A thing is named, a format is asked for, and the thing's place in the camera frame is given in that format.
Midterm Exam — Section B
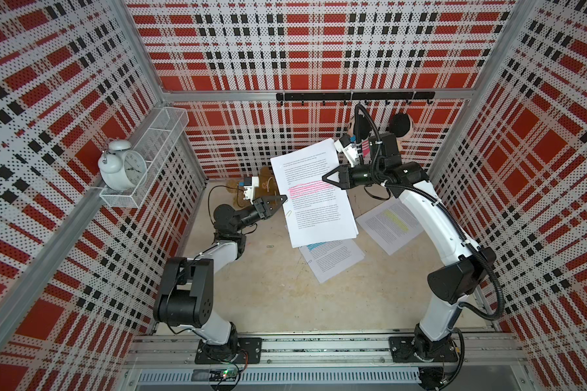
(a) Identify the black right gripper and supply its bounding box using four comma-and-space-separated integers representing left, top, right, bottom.
324, 163, 386, 189

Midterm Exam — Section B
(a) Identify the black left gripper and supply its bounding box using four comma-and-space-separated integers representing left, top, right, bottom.
233, 195, 285, 233

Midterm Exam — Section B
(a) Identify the pink highlighted paper document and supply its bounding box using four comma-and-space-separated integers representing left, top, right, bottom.
270, 138, 358, 248

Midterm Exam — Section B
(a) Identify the yellow highlighted paper document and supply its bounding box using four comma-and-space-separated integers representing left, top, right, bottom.
355, 199, 423, 255

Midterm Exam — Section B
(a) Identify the blue highlighted paper document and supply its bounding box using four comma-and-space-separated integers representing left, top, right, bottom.
299, 239, 365, 283

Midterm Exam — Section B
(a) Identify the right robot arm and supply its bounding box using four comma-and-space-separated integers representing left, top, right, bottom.
322, 104, 505, 345

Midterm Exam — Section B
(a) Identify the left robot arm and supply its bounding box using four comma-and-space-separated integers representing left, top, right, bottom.
153, 195, 288, 346

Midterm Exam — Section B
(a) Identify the brown teddy bear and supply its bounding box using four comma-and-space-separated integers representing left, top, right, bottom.
225, 166, 278, 208

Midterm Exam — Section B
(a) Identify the pink striped plush doll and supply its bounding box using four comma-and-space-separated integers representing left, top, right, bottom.
347, 117, 372, 160

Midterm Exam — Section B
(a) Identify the blue striped plush doll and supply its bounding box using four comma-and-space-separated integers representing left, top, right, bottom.
387, 112, 414, 141

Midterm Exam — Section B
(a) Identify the white alarm clock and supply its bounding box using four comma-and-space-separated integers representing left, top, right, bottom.
98, 139, 148, 192

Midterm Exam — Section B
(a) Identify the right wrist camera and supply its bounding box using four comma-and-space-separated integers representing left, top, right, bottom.
334, 134, 360, 168

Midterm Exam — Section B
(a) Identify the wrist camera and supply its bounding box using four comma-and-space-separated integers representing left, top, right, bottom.
334, 134, 360, 168
240, 176, 260, 203

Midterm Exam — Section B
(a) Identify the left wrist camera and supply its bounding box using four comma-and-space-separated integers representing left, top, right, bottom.
240, 176, 260, 203

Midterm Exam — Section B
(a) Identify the black wall hook rail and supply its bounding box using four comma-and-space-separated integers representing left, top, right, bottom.
276, 91, 435, 103

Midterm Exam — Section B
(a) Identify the white wire shelf basket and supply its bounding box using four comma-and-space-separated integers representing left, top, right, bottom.
99, 108, 188, 209

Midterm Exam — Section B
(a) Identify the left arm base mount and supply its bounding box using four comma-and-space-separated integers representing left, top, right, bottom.
194, 337, 263, 365

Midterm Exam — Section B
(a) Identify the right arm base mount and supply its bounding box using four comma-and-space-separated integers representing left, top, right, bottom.
389, 336, 458, 363

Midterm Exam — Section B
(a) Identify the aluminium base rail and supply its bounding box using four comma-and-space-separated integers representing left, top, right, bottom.
119, 329, 537, 390

